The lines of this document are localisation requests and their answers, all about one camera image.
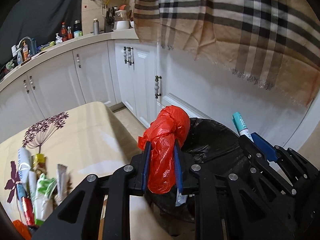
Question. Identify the white kitchen cabinet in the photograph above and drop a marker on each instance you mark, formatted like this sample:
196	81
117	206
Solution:
100	75

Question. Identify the orange plastic bag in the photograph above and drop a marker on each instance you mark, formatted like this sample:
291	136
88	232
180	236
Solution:
22	230

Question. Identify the red plastic bag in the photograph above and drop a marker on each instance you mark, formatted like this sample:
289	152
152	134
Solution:
165	135

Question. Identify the chrome faucet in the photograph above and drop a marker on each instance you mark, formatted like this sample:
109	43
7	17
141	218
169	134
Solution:
25	39

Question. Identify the red wrapper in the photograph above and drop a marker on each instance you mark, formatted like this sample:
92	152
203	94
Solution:
28	211

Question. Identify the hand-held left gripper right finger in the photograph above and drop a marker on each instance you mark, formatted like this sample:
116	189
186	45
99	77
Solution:
178	166

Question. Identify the yellow snack wrapper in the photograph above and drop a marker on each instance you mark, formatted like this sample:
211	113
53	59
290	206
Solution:
40	165

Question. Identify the black knife block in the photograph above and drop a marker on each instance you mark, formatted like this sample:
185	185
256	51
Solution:
109	22

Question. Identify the yellow green sponge pack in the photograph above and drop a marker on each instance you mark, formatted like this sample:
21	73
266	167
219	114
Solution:
47	45

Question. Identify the dark sauce bottle red label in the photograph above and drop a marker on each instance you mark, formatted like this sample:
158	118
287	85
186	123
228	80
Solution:
64	32

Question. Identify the small spray bottle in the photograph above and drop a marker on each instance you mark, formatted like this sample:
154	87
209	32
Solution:
69	33

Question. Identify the white blue pump bottle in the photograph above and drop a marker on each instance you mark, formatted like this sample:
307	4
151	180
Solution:
19	58

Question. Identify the black trash bin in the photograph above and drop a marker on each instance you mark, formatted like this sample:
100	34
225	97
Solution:
215	140

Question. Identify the small white bottle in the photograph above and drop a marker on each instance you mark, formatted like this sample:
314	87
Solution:
58	39

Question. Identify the checked beige scarf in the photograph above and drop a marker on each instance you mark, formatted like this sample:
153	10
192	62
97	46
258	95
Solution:
225	17

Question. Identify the orange dish soap bottle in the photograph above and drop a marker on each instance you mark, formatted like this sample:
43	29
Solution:
25	52

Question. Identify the green white packet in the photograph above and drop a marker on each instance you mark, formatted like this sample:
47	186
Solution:
44	197

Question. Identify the dark bottle green label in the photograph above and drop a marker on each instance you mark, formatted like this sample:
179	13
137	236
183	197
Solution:
77	28

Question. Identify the steel thermos bottle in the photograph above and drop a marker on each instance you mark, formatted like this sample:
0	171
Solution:
96	27

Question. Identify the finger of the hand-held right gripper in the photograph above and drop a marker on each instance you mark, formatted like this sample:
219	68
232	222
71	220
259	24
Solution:
255	162
265	147

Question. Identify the teal white tube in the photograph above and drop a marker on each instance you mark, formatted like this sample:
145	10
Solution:
241	125

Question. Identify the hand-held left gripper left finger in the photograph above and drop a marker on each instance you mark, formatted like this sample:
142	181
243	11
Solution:
146	166

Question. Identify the white blue label wrapper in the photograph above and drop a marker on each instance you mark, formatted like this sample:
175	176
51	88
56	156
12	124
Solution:
181	200

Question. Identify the silver wrapper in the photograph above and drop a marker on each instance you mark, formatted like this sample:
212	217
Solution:
62	180

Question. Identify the floral tablecloth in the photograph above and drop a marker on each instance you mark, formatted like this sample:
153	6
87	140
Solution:
82	130

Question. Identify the white blue printed packet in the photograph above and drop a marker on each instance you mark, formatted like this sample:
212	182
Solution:
24	162

